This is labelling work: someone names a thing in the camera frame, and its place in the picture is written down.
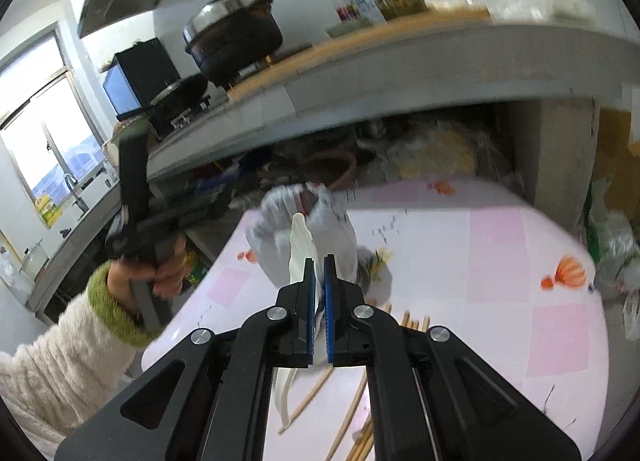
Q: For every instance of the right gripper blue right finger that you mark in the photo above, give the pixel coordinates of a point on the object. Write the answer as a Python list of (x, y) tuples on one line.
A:
[(329, 287)]

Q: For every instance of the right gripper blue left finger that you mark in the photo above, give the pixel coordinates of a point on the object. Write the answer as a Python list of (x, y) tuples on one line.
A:
[(309, 285)]

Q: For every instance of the large white ceramic spoon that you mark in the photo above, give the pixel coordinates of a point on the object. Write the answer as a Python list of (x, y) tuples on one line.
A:
[(302, 246)]

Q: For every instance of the left forearm white sleeve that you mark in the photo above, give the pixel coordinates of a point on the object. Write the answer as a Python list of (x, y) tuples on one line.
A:
[(53, 385)]

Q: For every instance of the person's left hand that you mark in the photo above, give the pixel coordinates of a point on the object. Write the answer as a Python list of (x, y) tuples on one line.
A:
[(166, 278)]

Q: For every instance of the white plastic bag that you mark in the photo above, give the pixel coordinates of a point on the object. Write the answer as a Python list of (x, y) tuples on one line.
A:
[(326, 219)]

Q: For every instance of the terracotta basin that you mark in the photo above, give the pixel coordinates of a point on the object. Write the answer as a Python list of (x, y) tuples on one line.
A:
[(335, 169)]

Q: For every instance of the black wok pan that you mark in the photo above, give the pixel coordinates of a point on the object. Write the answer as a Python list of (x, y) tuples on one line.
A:
[(182, 95)]

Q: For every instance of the black microwave oven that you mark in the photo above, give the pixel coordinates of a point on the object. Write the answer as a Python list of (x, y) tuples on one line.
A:
[(137, 75)]

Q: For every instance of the wooden cutting board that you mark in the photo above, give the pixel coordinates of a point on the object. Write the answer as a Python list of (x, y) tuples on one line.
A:
[(354, 42)]

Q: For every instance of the large black pot with lid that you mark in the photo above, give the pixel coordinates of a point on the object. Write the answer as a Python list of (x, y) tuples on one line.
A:
[(227, 36)]

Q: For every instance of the sauce bottle red label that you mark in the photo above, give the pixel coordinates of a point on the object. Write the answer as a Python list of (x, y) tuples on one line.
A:
[(342, 9)]

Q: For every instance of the cardboard box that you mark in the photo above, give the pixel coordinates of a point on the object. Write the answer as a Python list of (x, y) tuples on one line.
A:
[(617, 162)]

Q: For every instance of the clear plastic bag on counter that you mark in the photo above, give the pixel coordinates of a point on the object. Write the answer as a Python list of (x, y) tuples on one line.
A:
[(580, 11)]

